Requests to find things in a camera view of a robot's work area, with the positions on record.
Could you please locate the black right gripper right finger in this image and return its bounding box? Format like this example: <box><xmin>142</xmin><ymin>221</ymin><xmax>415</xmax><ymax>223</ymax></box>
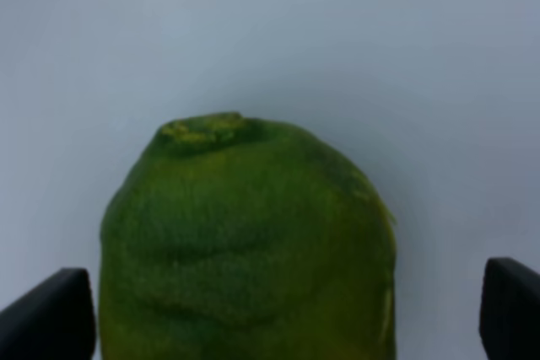
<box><xmin>478</xmin><ymin>257</ymin><xmax>539</xmax><ymax>360</ymax></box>

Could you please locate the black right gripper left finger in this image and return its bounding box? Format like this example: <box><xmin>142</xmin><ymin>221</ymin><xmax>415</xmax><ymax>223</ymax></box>
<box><xmin>1</xmin><ymin>268</ymin><xmax>97</xmax><ymax>359</ymax></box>

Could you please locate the green lime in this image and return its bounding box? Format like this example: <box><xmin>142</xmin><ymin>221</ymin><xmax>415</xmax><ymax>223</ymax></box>
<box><xmin>99</xmin><ymin>112</ymin><xmax>397</xmax><ymax>359</ymax></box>

